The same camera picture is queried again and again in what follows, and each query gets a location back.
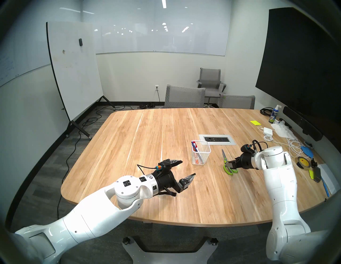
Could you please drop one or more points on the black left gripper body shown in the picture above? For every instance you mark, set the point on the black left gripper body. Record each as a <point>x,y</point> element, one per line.
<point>167,181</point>

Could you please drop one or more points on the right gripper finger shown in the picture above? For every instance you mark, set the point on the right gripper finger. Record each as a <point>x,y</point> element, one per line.
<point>232,166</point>
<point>236,160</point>

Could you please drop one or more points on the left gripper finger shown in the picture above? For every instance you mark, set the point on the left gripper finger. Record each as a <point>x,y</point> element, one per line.
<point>187,181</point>
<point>175,162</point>

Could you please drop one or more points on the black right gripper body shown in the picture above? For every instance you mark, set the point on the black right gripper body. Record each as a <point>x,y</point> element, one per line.
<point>246,161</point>

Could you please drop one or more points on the orange Expo marker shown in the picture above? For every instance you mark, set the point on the orange Expo marker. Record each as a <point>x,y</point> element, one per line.
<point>196,159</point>

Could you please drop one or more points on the blue ballpoint pen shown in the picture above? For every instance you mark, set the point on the blue ballpoint pen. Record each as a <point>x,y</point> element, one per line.
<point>192,145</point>

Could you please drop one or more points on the red cap patterned marker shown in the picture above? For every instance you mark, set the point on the red cap patterned marker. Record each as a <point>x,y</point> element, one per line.
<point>195,147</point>

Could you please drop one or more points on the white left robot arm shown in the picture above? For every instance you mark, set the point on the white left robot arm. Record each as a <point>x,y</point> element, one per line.
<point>88,221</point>

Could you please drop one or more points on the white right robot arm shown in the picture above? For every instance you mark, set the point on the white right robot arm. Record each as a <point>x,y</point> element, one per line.
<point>282,191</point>

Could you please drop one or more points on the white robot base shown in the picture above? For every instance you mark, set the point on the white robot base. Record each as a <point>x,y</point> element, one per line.
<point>170,258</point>

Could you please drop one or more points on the white mesh pen holder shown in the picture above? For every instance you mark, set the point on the white mesh pen holder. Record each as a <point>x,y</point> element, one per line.
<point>206,157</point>

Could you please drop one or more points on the blue pen beside paper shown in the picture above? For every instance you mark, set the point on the blue pen beside paper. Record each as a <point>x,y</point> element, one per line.
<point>325,187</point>

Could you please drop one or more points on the silver table power outlet panel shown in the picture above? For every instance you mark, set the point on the silver table power outlet panel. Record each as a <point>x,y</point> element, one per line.
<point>219,139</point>

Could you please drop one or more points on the white power adapter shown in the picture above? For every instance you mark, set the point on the white power adapter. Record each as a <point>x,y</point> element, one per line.
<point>267,131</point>

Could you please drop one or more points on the yellow sticky note pad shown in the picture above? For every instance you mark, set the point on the yellow sticky note pad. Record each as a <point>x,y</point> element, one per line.
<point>255,122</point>

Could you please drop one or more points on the white crumpled tissue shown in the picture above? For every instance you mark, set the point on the white crumpled tissue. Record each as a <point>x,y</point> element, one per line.
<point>283,130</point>

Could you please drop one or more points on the Expo cleaner spray bottle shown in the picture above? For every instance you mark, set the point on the Expo cleaner spray bottle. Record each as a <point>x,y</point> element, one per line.
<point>273,115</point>

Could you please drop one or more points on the black yellow tape roll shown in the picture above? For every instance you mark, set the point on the black yellow tape roll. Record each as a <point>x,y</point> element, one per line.
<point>299,164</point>

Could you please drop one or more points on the grey mesh table chair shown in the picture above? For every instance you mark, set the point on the grey mesh table chair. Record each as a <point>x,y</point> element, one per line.
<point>185,96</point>
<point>237,102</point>

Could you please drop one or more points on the blue flat object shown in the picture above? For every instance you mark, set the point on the blue flat object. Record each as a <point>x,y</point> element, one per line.
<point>308,151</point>

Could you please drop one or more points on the black base knob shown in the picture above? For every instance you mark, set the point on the black base knob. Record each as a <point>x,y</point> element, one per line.
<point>126,240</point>
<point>214,241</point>

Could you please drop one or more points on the black video sound bar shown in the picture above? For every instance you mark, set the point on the black video sound bar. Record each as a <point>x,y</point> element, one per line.
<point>301,122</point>

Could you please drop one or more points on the grey yellow eraser block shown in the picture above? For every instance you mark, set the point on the grey yellow eraser block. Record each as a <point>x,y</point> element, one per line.
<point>316,174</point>

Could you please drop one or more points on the white paper sheet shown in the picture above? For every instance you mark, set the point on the white paper sheet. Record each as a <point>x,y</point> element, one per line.
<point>331,178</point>

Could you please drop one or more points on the grey office chair with armrests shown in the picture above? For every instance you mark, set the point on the grey office chair with armrests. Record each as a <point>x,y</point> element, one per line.
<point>210,77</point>

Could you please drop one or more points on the mobile whiteboard on stand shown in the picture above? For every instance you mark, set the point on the mobile whiteboard on stand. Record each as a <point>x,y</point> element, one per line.
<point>74,71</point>

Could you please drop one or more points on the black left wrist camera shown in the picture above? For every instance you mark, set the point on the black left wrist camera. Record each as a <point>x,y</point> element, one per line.
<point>165,167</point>

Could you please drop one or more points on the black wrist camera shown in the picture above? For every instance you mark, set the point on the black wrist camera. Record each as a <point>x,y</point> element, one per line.
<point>246,149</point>
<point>165,167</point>

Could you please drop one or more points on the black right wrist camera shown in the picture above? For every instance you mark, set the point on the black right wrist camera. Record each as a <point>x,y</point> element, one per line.
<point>246,149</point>

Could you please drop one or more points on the large black wall screen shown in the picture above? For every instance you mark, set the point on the large black wall screen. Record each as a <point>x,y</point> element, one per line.
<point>298,66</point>

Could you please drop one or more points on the glass wall whiteboard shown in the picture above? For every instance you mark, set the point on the glass wall whiteboard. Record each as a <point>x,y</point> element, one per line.
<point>159,34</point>

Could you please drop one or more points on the wall whiteboard with writing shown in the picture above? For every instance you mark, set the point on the wall whiteboard with writing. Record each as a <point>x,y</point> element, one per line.
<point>21,61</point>

